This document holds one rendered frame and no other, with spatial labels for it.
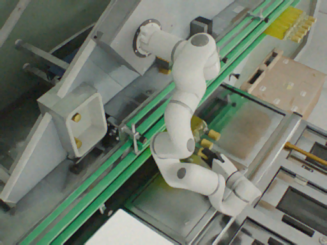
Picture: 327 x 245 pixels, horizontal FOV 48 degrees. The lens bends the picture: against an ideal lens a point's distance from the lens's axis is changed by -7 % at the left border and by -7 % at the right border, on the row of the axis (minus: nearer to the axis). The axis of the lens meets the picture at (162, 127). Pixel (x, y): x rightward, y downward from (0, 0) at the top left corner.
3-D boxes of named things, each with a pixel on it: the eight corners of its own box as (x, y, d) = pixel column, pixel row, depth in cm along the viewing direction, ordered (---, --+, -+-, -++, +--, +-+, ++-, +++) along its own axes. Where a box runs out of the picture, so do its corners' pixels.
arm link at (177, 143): (159, 102, 126) (137, 138, 120) (186, 97, 115) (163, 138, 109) (186, 127, 132) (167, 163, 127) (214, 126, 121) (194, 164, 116)
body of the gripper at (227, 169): (239, 182, 154) (221, 165, 160) (243, 167, 146) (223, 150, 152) (226, 193, 151) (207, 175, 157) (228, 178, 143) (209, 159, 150)
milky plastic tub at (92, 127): (63, 149, 149) (78, 160, 145) (50, 108, 132) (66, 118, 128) (93, 123, 158) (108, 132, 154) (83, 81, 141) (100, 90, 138)
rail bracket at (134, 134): (121, 147, 158) (144, 161, 153) (115, 118, 146) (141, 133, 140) (125, 142, 160) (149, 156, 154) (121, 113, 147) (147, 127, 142)
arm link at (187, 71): (170, 111, 128) (158, 81, 114) (200, 58, 137) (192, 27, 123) (196, 120, 124) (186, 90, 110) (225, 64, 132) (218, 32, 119)
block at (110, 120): (107, 136, 160) (120, 144, 157) (104, 120, 153) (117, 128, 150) (113, 131, 162) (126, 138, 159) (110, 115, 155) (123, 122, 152)
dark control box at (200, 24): (190, 34, 192) (204, 40, 188) (190, 22, 186) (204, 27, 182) (198, 28, 196) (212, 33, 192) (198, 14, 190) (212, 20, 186)
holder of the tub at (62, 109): (66, 157, 153) (78, 166, 149) (49, 108, 133) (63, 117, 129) (94, 131, 162) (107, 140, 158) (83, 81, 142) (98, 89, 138)
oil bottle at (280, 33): (254, 30, 227) (296, 46, 215) (255, 22, 223) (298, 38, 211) (258, 26, 230) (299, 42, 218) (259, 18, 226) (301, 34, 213)
